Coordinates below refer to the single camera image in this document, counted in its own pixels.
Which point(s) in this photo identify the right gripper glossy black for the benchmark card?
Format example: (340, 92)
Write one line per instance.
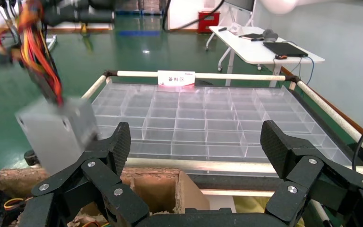
(81, 12)

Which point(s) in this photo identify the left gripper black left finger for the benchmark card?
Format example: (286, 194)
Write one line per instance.
(100, 175)

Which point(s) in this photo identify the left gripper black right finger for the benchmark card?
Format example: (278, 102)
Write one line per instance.
(306, 170)

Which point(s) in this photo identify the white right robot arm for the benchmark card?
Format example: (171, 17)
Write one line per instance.
(278, 4)

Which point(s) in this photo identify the pulp cardboard compartment box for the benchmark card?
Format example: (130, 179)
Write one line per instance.
(156, 194)

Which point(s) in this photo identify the yellow cloth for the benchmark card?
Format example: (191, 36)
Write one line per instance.
(253, 205)

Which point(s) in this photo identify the clear acrylic divider tray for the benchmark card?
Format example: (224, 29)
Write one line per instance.
(200, 125)

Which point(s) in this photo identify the white red label sign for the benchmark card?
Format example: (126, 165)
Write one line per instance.
(176, 78)

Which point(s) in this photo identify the black orange mouse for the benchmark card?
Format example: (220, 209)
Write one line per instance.
(281, 56)

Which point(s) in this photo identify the black laptop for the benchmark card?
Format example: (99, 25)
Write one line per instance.
(285, 49)

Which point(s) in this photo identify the red cabinet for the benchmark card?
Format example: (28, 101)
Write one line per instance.
(208, 22)

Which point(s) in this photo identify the white desk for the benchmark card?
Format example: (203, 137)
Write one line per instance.
(250, 51)

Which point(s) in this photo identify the grey headset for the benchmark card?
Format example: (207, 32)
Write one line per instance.
(269, 35)

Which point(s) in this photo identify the black remote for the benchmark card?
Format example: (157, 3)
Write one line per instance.
(222, 29)

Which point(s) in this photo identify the black notebook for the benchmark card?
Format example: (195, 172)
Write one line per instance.
(251, 36)

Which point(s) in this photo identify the small white desk object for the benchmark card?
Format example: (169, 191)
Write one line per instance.
(235, 28)

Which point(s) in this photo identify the monitor on white stand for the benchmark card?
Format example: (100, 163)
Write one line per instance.
(241, 3)

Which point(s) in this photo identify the yellow wall device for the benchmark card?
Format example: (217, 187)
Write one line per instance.
(83, 28)

